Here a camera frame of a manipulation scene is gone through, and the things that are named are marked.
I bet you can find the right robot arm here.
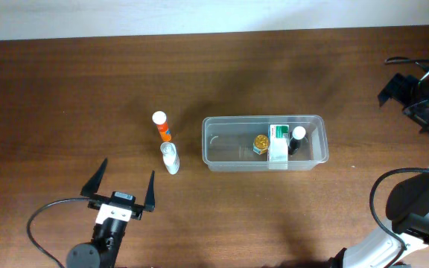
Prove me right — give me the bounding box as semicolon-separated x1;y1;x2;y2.
325;57;429;268

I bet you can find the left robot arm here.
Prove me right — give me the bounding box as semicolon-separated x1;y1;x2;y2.
66;159;156;268

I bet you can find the orange tablet tube white cap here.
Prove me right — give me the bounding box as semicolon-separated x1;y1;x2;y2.
152;111;171;142

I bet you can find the clear plastic container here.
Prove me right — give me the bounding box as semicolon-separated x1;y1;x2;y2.
202;115;329;172

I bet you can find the small jar gold lid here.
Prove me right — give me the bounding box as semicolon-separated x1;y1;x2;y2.
252;135;270;155

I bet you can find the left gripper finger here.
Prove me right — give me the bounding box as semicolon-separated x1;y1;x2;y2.
144;170;156;212
80;158;108;197

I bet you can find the white bottle clear cap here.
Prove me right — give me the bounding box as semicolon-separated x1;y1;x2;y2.
160;142;180;175

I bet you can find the dark bottle white cap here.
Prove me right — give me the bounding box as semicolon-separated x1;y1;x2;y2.
288;126;307;156

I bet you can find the white medicine box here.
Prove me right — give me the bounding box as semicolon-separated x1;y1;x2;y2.
267;124;289;170

